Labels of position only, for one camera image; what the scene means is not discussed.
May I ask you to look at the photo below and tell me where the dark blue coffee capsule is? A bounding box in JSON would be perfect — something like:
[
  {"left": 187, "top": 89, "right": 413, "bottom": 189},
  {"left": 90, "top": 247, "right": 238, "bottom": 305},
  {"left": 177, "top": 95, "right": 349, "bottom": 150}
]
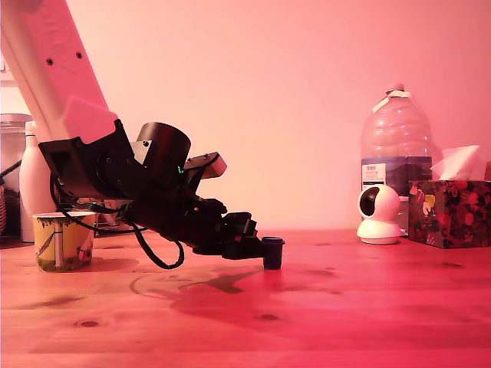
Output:
[{"left": 262, "top": 236, "right": 285, "bottom": 271}]

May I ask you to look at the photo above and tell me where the large clear water bottle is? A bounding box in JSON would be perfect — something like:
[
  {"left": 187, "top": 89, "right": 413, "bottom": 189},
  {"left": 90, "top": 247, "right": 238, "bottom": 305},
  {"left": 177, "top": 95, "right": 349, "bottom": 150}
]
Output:
[{"left": 360, "top": 83, "right": 434, "bottom": 199}]

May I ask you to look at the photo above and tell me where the dark wicker basket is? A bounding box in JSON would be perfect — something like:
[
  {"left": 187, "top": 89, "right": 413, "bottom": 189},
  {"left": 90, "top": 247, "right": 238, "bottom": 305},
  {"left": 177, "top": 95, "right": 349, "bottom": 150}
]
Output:
[{"left": 0, "top": 186, "right": 8, "bottom": 236}]

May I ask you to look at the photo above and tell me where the floral tissue box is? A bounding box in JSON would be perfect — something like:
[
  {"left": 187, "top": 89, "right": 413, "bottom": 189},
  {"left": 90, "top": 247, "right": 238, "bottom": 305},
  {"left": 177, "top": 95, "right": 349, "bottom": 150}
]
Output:
[{"left": 407, "top": 179, "right": 491, "bottom": 250}]

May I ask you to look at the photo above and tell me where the small white round camera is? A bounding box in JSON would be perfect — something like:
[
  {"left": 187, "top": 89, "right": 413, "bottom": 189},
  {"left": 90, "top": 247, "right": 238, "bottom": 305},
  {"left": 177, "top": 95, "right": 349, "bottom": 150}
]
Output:
[{"left": 356, "top": 185, "right": 404, "bottom": 245}]

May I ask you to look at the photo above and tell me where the pale bag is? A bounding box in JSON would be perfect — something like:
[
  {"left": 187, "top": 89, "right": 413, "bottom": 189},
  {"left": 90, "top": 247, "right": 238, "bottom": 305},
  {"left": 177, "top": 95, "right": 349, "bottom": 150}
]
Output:
[{"left": 95, "top": 199, "right": 131, "bottom": 227}]

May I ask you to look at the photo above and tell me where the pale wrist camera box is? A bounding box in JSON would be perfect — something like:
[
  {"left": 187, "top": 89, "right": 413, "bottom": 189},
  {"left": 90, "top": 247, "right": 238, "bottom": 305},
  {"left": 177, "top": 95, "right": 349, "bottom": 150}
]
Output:
[{"left": 183, "top": 152, "right": 228, "bottom": 181}]

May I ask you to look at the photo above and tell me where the flat black cable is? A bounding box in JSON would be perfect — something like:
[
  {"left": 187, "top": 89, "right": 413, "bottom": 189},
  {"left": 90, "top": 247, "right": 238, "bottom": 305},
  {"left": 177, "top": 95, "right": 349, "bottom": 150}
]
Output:
[{"left": 48, "top": 172, "right": 133, "bottom": 231}]

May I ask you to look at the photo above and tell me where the yellow illustrated coffee mug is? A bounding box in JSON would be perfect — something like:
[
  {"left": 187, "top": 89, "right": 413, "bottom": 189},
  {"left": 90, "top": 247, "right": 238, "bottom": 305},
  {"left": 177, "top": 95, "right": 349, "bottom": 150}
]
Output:
[{"left": 31, "top": 211, "right": 97, "bottom": 274}]

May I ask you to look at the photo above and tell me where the thick black looping cable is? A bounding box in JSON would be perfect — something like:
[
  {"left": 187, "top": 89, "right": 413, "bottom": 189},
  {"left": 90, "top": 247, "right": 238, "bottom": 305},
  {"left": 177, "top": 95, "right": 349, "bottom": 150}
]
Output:
[{"left": 130, "top": 220, "right": 186, "bottom": 271}]

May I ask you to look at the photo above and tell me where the glass jar with lid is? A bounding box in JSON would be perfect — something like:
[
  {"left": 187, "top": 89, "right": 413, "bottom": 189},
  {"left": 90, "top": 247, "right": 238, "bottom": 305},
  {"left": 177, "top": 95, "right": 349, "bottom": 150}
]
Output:
[{"left": 0, "top": 113, "right": 34, "bottom": 238}]

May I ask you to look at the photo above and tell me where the white bottle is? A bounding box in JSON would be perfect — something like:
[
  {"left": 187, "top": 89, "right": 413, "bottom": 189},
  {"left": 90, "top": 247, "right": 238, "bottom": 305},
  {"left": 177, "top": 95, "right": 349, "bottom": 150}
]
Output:
[{"left": 18, "top": 120, "right": 58, "bottom": 243}]

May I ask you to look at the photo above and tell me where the white tissue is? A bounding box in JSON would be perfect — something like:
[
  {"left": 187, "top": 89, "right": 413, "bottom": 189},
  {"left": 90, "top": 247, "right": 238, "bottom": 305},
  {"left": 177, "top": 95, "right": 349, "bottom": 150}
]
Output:
[{"left": 429, "top": 144, "right": 482, "bottom": 182}]

